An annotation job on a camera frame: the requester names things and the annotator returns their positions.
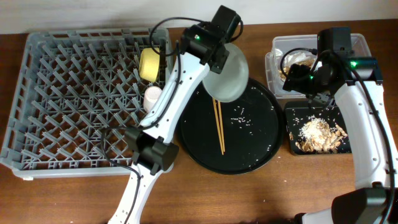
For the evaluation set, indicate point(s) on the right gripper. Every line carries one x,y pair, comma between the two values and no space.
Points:
298,74

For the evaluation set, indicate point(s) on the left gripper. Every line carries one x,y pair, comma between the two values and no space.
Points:
218,68

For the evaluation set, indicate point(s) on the gold snack wrapper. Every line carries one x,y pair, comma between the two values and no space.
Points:
308,63

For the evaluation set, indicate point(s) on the grey round plate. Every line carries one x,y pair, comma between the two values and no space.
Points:
230,84

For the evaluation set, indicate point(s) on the yellow bowl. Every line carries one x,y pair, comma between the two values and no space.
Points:
149,65

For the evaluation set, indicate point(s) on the food scraps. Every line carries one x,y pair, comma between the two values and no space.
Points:
316,136

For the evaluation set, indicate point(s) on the pink plastic cup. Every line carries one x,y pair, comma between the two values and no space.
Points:
151,96

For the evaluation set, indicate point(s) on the white napkin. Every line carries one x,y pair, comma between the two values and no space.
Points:
291,58

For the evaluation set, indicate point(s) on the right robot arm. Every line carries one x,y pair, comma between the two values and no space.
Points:
354,81

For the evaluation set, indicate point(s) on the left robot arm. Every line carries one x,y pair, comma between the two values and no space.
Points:
151,141

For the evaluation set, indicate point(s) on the grey plastic dishwasher rack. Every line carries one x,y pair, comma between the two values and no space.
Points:
74,91

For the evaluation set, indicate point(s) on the clear plastic storage bin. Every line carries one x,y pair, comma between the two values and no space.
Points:
282,44

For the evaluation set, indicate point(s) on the black rectangular tray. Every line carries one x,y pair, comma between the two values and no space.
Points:
297,113

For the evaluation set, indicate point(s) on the round black serving tray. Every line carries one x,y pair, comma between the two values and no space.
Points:
253,128

